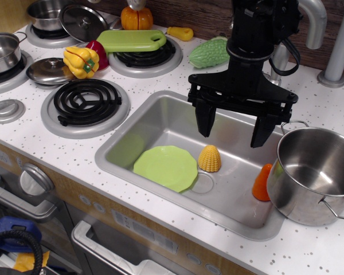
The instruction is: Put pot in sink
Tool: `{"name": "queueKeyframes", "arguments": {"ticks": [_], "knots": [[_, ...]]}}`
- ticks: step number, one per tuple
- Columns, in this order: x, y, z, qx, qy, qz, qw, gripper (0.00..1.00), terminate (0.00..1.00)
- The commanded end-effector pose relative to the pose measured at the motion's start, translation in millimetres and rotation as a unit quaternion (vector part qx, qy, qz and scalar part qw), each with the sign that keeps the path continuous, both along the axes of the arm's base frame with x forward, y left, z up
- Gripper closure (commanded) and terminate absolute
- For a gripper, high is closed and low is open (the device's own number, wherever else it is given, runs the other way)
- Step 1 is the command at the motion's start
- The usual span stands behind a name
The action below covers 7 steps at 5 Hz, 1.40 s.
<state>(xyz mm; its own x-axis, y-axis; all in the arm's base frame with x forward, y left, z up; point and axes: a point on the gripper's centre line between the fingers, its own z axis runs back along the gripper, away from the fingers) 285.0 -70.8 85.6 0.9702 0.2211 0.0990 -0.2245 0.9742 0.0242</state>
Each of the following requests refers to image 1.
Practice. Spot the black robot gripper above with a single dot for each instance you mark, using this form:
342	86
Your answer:
242	88

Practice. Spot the large steel pot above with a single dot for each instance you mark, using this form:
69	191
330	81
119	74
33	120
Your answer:
306	182

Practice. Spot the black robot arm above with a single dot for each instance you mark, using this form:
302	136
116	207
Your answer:
258	26

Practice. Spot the silver sink basin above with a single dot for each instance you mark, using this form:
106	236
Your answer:
223	197

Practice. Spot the large steel pot lid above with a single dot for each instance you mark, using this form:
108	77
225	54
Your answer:
82	23

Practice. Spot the small steel pot lid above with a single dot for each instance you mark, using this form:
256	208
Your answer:
49	71

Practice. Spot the back steel pot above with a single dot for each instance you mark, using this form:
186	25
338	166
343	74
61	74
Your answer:
45	14

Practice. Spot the left steel pot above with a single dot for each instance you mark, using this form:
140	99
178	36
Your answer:
10	52

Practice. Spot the yellow toy corn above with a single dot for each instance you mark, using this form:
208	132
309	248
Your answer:
209	159

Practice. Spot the green toy bitter gourd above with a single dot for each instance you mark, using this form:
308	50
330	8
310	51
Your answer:
210	53

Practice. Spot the orange toy carrot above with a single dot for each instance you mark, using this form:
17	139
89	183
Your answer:
259	189

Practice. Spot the light green plastic plate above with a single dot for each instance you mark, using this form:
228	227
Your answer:
168	166

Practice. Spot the small yellow toy squash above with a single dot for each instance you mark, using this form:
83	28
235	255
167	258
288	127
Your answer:
182	33

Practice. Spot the back right coil burner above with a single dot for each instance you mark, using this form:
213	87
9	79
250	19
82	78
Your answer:
147	64

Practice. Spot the grey vertical pole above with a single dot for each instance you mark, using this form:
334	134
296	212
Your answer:
333	76

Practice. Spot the silver toy faucet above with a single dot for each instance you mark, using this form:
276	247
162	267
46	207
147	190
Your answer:
317	16

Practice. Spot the red toy bell pepper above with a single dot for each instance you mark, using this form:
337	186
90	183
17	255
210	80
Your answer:
99	49

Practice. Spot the orange toy pumpkin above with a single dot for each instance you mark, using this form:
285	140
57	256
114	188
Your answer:
136	20

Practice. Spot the green plastic cutting board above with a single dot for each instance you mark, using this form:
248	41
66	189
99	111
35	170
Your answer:
132	40

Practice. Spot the hanging steel spoon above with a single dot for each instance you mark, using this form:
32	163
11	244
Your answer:
136	5

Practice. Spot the front black coil burner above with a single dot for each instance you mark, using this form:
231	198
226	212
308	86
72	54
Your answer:
84	109

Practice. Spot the yellow toy bell pepper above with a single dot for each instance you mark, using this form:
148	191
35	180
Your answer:
82	62

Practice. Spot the silver oven dial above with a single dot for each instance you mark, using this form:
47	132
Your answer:
33	181

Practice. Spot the grey round stove knob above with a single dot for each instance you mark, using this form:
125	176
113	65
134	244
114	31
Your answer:
11	110

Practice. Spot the blue object lower left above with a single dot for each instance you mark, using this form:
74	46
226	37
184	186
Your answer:
17	233

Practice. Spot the yellow cloth lower left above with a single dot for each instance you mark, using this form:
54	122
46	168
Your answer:
25	261

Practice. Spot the silver dishwasher door handle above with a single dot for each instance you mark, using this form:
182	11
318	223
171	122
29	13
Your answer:
114	261

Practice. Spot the silver oven door handle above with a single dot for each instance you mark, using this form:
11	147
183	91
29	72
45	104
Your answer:
41	209

